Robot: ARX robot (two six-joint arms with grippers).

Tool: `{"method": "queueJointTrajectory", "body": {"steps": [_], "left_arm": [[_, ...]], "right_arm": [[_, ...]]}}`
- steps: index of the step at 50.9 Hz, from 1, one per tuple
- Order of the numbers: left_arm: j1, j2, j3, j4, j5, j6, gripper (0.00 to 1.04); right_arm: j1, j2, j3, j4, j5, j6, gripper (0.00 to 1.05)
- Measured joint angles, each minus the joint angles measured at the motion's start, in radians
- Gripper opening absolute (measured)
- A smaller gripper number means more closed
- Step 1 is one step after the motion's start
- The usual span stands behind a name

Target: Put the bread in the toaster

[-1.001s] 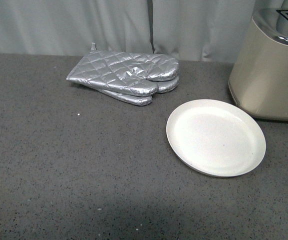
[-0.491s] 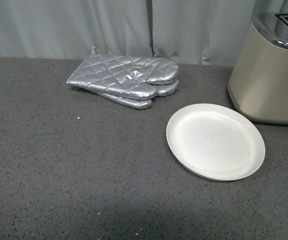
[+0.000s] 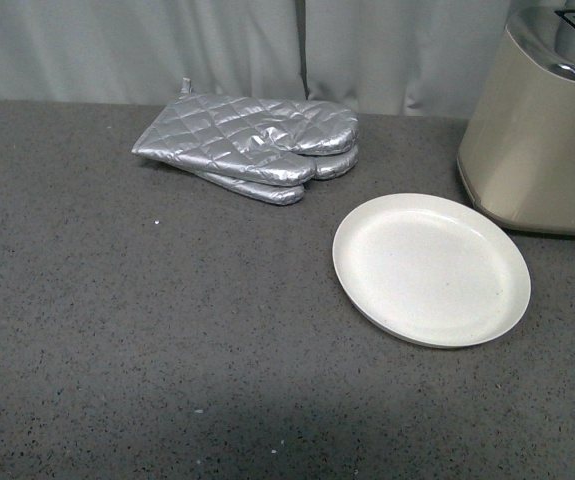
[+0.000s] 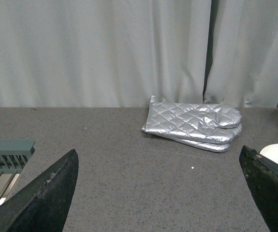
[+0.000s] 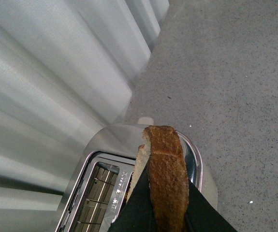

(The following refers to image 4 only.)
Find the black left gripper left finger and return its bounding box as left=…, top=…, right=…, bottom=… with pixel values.
left=0, top=149, right=79, bottom=232

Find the green dish drying rack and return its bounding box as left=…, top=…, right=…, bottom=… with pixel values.
left=0, top=139, right=35, bottom=205

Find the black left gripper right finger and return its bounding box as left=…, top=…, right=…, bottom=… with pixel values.
left=239, top=145, right=278, bottom=232

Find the silver quilted oven mitt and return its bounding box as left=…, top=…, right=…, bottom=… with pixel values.
left=175, top=123, right=242, bottom=153
left=142, top=96, right=242, bottom=145

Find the lower silver quilted oven mitt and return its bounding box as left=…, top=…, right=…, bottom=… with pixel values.
left=175, top=123, right=242, bottom=153

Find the grey-white curtain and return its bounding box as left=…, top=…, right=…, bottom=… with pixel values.
left=0, top=0, right=278, bottom=107

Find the upper silver quilted oven mitt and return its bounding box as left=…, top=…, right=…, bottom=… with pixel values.
left=142, top=96, right=242, bottom=145

